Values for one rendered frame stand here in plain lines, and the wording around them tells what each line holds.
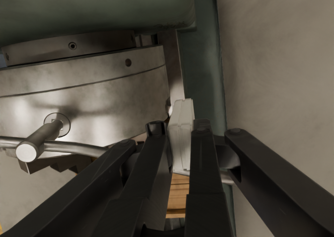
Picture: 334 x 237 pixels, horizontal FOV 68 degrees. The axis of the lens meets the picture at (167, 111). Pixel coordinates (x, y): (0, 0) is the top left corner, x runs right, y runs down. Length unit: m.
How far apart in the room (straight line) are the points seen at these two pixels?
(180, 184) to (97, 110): 0.47
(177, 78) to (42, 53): 0.37
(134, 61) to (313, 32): 1.38
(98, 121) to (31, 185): 1.92
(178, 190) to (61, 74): 0.53
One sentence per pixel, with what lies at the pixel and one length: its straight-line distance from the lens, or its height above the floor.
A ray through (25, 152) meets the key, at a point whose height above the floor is 1.32.
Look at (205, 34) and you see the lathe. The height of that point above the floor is 0.54.
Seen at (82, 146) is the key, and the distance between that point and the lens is 0.27.
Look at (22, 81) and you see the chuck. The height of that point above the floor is 1.24.
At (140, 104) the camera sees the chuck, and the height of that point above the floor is 1.17.
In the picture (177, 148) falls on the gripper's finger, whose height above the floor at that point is 1.38.
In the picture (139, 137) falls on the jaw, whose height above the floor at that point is 1.11.
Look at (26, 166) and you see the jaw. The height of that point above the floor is 1.20.
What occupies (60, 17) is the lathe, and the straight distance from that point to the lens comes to 0.32.
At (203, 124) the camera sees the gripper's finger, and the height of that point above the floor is 1.36.
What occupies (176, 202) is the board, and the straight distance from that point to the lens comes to 0.79.
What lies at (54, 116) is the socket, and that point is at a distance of 0.35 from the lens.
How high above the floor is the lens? 1.51
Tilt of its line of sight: 72 degrees down
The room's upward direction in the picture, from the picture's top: 158 degrees counter-clockwise
